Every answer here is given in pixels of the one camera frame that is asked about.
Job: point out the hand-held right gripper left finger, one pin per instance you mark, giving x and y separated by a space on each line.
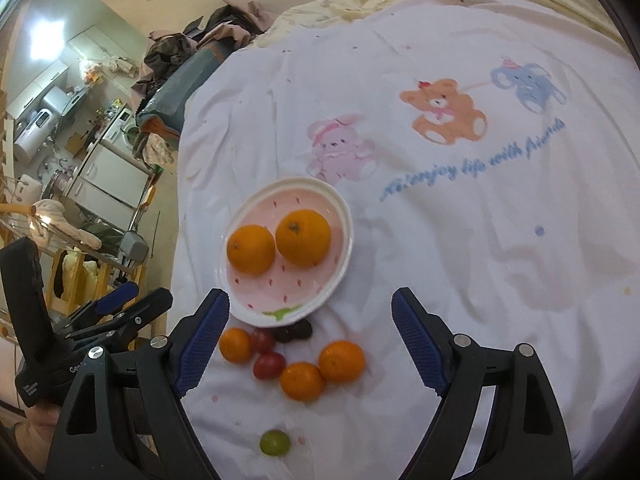
202 340

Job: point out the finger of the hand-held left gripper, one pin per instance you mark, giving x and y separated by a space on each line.
117 297
150 305

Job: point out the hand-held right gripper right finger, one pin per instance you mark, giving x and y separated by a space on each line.
417 340

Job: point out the small mandarin orange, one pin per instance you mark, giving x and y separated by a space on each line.
342 361
235 345
301 381

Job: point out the red cherry tomato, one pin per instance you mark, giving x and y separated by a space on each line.
262 340
269 365

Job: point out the pink strawberry print plate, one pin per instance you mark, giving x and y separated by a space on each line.
287 290

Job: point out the person's left hand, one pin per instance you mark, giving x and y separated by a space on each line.
37 427

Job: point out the yellow hanging cloth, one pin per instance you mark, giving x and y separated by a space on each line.
85 272

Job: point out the grey metal stool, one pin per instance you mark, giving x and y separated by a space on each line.
132 247

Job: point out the large orange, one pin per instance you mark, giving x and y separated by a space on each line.
251 249
303 237

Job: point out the white cartoon printed blanket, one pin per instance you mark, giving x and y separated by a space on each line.
475 240

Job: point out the white floor cabinet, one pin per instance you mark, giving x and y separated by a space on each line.
110 180

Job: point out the green cherry tomato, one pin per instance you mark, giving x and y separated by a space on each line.
274 442

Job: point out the floral cloth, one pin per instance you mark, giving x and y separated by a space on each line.
157 150

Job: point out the white washing machine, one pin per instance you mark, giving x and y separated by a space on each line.
122 127

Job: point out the white water heater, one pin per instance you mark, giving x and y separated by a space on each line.
30 132

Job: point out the blue grey folded bedding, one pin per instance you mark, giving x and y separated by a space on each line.
175 85

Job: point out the pile of dark clothes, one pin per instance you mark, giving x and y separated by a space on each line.
210 25

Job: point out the white wall cabinet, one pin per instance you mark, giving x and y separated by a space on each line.
45 82

